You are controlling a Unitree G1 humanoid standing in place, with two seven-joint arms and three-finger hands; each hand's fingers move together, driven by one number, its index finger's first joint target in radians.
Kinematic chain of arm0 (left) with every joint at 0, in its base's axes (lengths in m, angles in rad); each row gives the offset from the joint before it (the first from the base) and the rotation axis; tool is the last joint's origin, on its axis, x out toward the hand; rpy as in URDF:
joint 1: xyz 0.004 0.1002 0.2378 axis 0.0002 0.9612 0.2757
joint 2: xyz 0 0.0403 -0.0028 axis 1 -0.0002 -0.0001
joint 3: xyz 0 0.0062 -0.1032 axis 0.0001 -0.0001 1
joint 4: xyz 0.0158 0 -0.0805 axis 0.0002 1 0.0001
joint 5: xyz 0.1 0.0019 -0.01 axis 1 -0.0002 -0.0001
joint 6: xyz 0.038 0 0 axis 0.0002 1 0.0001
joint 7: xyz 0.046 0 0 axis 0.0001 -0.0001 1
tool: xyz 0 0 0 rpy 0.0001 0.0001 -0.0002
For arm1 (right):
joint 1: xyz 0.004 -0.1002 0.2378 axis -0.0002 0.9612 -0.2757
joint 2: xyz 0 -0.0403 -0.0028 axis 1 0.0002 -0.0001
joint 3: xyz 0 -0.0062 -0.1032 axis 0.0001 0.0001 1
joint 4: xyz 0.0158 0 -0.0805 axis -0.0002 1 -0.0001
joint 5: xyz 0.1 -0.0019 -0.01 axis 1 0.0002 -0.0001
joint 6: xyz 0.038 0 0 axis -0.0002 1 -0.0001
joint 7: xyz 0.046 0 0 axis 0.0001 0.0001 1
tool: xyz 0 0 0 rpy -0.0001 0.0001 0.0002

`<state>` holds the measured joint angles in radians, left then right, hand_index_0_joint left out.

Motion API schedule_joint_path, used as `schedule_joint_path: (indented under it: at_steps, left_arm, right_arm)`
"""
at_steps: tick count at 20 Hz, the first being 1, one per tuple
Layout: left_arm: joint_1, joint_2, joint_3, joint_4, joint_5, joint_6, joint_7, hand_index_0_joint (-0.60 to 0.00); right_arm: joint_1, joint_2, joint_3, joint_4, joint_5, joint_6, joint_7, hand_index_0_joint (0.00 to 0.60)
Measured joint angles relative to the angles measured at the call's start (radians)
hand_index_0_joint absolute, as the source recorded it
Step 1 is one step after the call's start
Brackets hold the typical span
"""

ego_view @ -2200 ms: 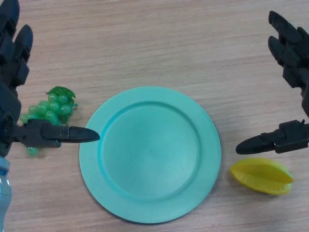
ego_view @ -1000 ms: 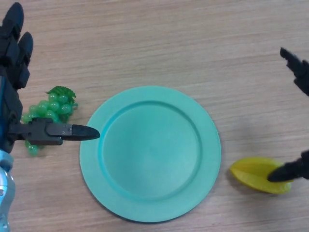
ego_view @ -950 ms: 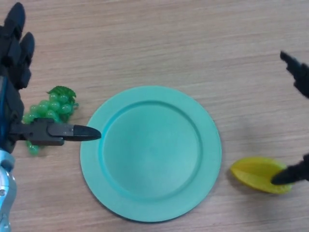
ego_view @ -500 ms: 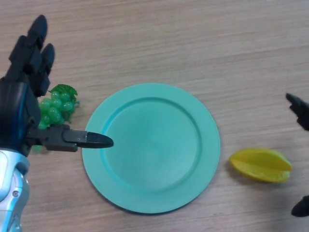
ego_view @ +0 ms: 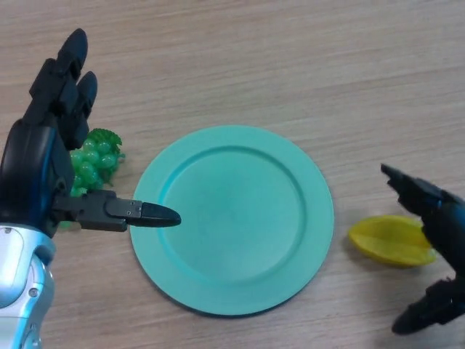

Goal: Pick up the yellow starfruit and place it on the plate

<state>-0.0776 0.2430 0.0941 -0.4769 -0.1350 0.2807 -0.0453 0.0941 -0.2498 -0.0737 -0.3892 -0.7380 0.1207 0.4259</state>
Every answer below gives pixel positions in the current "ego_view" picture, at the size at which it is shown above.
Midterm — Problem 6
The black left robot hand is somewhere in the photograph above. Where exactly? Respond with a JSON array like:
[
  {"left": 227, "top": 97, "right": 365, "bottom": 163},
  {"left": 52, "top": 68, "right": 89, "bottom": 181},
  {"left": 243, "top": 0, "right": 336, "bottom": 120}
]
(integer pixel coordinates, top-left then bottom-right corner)
[{"left": 0, "top": 28, "right": 182, "bottom": 239}]

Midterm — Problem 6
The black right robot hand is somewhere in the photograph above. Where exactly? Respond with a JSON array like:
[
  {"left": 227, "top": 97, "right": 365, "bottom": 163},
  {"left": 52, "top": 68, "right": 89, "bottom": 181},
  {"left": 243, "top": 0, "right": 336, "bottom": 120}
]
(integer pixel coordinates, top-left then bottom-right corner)
[{"left": 380, "top": 163, "right": 465, "bottom": 335}]

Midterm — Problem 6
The yellow starfruit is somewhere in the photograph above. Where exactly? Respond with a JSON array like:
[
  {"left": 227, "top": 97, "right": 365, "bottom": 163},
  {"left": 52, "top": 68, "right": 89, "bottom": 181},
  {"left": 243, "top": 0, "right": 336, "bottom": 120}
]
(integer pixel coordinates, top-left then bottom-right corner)
[{"left": 347, "top": 214, "right": 437, "bottom": 269}]

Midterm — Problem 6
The green round plate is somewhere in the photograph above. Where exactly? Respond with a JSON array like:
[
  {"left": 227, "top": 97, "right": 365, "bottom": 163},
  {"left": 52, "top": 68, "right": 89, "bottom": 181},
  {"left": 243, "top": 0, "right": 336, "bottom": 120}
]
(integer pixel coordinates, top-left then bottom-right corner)
[{"left": 129, "top": 125, "right": 335, "bottom": 316}]

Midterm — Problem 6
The green grape bunch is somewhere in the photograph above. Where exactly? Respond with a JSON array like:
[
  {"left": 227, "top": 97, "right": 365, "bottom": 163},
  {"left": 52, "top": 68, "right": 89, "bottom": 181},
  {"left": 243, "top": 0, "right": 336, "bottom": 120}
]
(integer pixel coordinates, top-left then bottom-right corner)
[{"left": 60, "top": 127, "right": 126, "bottom": 230}]

